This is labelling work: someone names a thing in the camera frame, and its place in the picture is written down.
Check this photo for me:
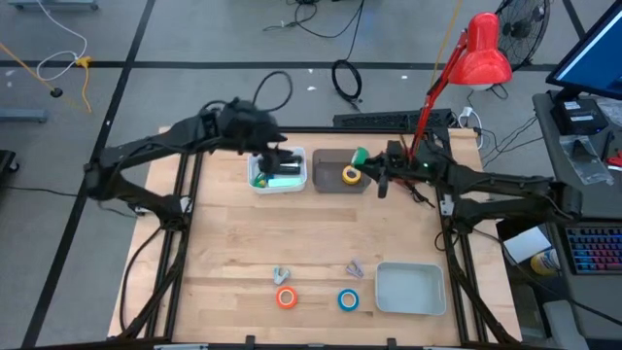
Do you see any black floor object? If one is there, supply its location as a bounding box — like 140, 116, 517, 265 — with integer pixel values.
0, 149, 19, 176

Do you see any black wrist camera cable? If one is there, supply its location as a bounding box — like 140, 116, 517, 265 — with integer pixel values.
251, 70, 294, 114

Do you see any yellow tape roll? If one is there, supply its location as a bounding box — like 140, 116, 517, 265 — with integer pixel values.
341, 164, 363, 187

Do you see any clear plastic bag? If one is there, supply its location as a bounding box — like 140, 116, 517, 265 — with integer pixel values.
558, 134, 614, 187

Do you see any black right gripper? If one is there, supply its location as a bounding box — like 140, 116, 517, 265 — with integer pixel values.
356, 152, 439, 200

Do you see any grey table leg base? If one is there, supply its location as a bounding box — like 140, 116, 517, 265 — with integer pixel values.
9, 0, 98, 12
0, 109, 49, 123

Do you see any small black box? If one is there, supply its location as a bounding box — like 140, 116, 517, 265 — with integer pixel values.
550, 98, 608, 136

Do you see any green tape roll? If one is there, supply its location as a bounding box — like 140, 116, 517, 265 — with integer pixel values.
350, 146, 371, 169

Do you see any white paper box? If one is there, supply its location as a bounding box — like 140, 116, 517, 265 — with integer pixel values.
502, 229, 553, 264

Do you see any coiled black cable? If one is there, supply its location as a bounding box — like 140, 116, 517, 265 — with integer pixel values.
331, 58, 364, 111

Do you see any grey side desk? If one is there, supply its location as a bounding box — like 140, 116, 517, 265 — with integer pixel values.
532, 89, 622, 220

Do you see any yellow floor cable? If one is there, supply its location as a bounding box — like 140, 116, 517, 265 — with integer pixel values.
75, 55, 94, 116

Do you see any black aluminium table frame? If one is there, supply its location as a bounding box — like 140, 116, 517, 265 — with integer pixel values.
116, 109, 521, 349

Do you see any mint green stapler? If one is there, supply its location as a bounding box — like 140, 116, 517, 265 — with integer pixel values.
266, 177, 303, 190

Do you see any black stapler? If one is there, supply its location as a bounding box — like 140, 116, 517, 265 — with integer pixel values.
279, 155, 303, 176

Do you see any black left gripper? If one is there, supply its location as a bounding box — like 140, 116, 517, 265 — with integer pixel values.
215, 97, 289, 174

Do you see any orange tape roll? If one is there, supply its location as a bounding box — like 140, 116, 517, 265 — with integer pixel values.
276, 286, 298, 310

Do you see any backlit rainbow keyboard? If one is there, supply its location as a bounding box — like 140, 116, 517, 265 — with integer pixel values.
566, 226, 622, 276

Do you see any grey plastic tray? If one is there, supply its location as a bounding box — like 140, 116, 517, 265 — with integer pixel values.
374, 261, 448, 317

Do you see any grey staple remover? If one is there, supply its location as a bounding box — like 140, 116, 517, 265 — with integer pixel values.
271, 264, 292, 286

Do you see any blue tape roll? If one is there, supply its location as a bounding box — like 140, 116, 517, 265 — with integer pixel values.
337, 289, 361, 312

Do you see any computer monitor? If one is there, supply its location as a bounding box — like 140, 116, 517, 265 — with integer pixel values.
546, 0, 622, 102

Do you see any black floor cable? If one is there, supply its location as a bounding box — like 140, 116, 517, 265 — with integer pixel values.
263, 0, 366, 64

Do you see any grey chair armrest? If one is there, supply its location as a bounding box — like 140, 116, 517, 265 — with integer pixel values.
543, 299, 592, 350

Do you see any white floor cable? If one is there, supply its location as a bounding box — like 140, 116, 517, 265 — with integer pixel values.
36, 0, 88, 83

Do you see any black power strip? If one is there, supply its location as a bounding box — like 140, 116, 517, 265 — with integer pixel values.
332, 109, 454, 130

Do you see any white power adapter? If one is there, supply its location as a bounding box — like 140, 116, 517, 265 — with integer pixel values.
459, 105, 482, 147

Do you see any black floor fan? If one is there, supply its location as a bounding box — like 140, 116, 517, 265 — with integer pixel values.
495, 0, 553, 72

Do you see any thin yellow strap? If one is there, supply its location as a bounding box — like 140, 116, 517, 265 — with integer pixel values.
431, 0, 464, 87

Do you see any white plastic bin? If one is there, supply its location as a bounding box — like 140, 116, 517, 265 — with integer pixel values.
247, 147, 309, 194

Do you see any yellow pole with black base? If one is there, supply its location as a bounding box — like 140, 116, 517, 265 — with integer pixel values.
0, 43, 63, 99

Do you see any red desk lamp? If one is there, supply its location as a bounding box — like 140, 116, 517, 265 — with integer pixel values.
396, 12, 514, 189

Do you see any brown plastic bin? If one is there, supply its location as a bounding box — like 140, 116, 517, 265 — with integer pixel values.
311, 148, 372, 194

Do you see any yellow lidded container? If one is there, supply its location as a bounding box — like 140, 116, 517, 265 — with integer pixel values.
530, 247, 561, 277

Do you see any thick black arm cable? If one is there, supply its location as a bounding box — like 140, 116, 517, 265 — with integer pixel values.
119, 226, 164, 336

